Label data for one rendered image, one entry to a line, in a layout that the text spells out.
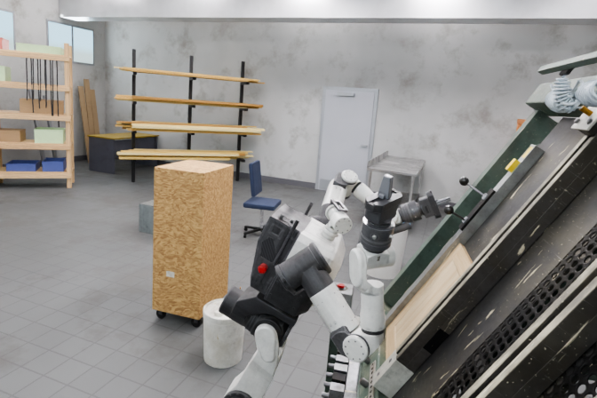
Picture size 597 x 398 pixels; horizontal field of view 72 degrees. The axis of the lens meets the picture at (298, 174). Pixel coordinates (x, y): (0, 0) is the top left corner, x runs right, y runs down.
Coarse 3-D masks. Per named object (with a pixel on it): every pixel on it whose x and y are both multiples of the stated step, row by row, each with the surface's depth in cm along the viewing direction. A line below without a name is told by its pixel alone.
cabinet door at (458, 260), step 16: (448, 256) 167; (464, 256) 152; (448, 272) 157; (432, 288) 161; (448, 288) 147; (416, 304) 165; (432, 304) 151; (400, 320) 169; (416, 320) 154; (400, 336) 158
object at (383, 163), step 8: (384, 152) 771; (376, 160) 692; (384, 160) 736; (392, 160) 744; (400, 160) 753; (408, 160) 762; (416, 160) 771; (424, 160) 781; (368, 168) 629; (376, 168) 632; (384, 168) 638; (392, 168) 645; (400, 168) 651; (408, 168) 658; (416, 168) 665; (416, 176) 606; (368, 184) 636; (408, 200) 736
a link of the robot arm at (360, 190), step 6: (348, 186) 187; (354, 186) 190; (360, 186) 189; (366, 186) 190; (348, 192) 190; (354, 192) 189; (360, 192) 188; (366, 192) 187; (372, 192) 189; (360, 198) 189
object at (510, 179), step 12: (528, 156) 155; (516, 168) 157; (528, 168) 156; (504, 180) 160; (516, 180) 157; (504, 192) 159; (492, 204) 161; (480, 216) 162; (468, 228) 164; (456, 240) 166; (444, 252) 167; (432, 264) 171; (420, 276) 174; (408, 300) 173; (396, 312) 175
